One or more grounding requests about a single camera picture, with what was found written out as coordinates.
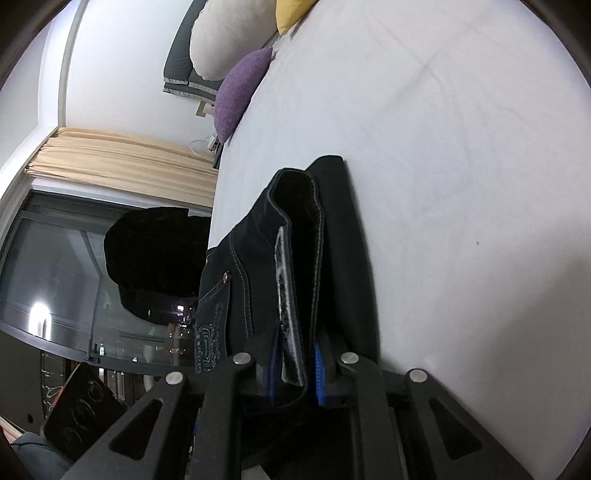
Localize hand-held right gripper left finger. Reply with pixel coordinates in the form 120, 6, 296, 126
69, 330, 283, 480

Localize black pants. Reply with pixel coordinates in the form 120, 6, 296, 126
194, 155, 380, 411

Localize pile of small bedside items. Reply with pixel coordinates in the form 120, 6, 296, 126
188, 134, 221, 154

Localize yellow cushion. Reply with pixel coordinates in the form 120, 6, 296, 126
276, 0, 319, 36

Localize bed with white sheet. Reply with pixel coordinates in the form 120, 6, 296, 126
203, 0, 591, 480

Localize beige curtain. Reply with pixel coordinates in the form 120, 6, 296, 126
24, 128, 220, 206

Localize grey padded headboard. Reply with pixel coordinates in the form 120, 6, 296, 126
163, 0, 222, 100

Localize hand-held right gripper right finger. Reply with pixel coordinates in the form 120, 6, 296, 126
314, 336, 532, 480

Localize large white pillow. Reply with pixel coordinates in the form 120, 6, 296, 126
189, 0, 280, 81

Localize hanging dark cloth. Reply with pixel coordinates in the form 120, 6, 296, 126
104, 207, 214, 324

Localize purple cushion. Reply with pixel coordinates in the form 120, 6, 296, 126
215, 47, 273, 145

